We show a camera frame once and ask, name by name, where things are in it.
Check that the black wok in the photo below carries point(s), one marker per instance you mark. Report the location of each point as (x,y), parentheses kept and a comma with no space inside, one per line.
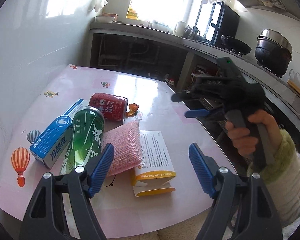
(236,45)

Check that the pink mesh sponge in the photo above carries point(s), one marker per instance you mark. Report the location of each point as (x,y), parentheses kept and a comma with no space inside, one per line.
(122,145)

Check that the white bowl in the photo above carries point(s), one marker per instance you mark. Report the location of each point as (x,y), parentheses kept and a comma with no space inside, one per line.
(105,19)

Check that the white kettle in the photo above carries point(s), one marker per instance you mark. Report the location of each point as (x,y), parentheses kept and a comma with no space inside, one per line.
(179,27)

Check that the black cabinet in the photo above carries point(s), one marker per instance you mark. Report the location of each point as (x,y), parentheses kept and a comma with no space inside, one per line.
(217,22)

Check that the wooden cutting board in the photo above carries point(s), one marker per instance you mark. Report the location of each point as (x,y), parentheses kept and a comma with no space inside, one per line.
(297,87)

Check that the green drink can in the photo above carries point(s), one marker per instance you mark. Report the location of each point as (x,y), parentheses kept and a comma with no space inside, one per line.
(86,135)

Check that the yellow and white box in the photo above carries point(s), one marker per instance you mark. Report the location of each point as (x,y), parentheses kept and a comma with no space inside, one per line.
(155,160)

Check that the blue and white box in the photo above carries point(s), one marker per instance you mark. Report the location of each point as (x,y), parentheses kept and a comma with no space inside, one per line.
(55,135)

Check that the small orange wrapper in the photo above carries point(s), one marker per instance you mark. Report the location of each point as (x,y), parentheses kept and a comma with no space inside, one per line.
(132,108)

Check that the person's right hand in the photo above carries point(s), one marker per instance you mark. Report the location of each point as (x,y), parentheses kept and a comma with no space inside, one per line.
(242,140)

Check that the person's right forearm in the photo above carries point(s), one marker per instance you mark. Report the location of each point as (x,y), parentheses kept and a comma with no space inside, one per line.
(287,180)

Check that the red drink can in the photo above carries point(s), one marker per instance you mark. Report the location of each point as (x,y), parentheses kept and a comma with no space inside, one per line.
(110,106)

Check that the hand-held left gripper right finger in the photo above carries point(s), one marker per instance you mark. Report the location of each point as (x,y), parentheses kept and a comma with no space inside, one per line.
(201,170)

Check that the concrete kitchen counter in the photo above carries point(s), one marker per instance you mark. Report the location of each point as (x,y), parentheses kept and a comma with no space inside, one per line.
(165,33)

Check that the pink basin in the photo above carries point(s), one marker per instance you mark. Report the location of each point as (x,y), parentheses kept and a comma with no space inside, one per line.
(110,15)

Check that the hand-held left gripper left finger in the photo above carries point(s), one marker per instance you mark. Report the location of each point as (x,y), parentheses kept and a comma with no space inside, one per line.
(102,165)

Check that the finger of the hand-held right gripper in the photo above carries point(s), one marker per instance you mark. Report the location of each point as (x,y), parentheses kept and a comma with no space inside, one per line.
(196,113)
(182,96)

